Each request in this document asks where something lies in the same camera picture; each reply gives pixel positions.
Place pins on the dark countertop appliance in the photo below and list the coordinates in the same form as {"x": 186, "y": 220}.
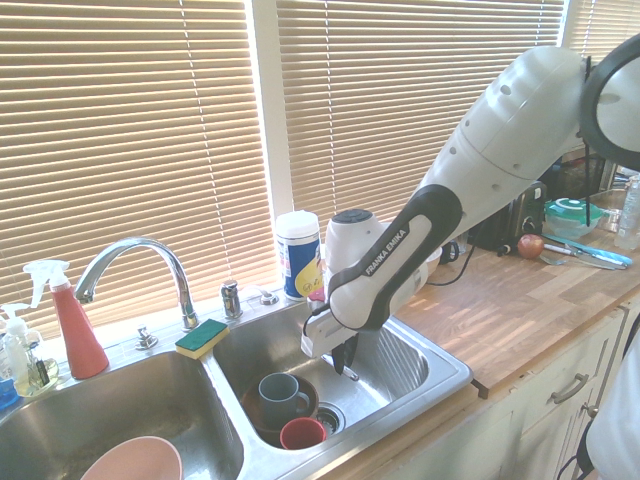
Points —
{"x": 575, "y": 177}

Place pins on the red cup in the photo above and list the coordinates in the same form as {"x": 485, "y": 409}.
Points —
{"x": 302, "y": 435}

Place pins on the sink drain strainer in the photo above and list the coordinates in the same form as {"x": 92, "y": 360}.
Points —
{"x": 331, "y": 417}

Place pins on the chrome sink hole cap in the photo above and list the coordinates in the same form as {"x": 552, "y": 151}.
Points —
{"x": 269, "y": 299}

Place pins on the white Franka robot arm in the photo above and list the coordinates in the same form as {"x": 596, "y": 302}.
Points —
{"x": 500, "y": 150}

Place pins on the medium beige window blind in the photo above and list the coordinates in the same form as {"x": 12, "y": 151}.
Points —
{"x": 390, "y": 90}

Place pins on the white marker pen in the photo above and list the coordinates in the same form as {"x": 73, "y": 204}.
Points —
{"x": 557, "y": 247}

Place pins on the black toaster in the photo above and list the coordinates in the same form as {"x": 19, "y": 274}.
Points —
{"x": 520, "y": 215}

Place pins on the grey mug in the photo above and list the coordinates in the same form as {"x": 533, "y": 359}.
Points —
{"x": 280, "y": 397}

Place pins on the stainless steel double sink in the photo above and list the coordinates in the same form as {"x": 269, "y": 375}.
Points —
{"x": 390, "y": 365}

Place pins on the brown bowl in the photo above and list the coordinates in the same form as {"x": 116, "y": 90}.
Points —
{"x": 312, "y": 397}

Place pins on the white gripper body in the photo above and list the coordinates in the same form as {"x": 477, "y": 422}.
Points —
{"x": 320, "y": 335}

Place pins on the cream kitchen cabinet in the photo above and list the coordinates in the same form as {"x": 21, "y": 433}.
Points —
{"x": 500, "y": 430}

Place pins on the teal knife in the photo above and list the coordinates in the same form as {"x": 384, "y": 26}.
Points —
{"x": 595, "y": 252}

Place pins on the red apple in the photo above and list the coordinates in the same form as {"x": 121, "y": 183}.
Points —
{"x": 531, "y": 246}

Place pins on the small chrome sink knob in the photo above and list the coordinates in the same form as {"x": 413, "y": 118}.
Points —
{"x": 146, "y": 340}

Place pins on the chrome curved faucet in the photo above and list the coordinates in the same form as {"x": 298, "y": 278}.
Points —
{"x": 170, "y": 260}

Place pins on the red spray bottle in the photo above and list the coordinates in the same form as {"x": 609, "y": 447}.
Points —
{"x": 80, "y": 340}

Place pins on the clear container green lid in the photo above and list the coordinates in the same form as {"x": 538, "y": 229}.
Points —
{"x": 572, "y": 220}

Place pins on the wide beige window blind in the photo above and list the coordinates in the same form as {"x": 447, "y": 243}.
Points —
{"x": 125, "y": 150}

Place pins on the cream bowl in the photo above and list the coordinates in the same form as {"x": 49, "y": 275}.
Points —
{"x": 434, "y": 262}

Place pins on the small silver utensil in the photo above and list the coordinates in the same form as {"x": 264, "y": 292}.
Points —
{"x": 550, "y": 260}

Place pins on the clear soap pump bottle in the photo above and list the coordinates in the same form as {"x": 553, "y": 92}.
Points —
{"x": 25, "y": 370}

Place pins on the clear plastic water bottle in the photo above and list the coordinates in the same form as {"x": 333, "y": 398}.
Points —
{"x": 629, "y": 220}

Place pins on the white wipes canister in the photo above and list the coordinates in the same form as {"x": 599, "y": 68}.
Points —
{"x": 300, "y": 255}

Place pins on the pink bowl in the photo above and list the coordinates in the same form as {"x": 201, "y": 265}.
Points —
{"x": 140, "y": 460}

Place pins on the blue dish soap bottle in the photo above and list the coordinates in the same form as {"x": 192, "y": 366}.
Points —
{"x": 7, "y": 395}

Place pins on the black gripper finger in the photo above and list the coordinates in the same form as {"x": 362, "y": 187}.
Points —
{"x": 341, "y": 360}
{"x": 354, "y": 350}

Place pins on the person in white shirt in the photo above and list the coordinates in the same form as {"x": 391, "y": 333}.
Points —
{"x": 620, "y": 425}

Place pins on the green and yellow sponge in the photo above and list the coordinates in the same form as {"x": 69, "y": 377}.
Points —
{"x": 202, "y": 336}

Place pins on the narrow beige window blind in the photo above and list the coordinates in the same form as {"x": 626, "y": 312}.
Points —
{"x": 595, "y": 20}

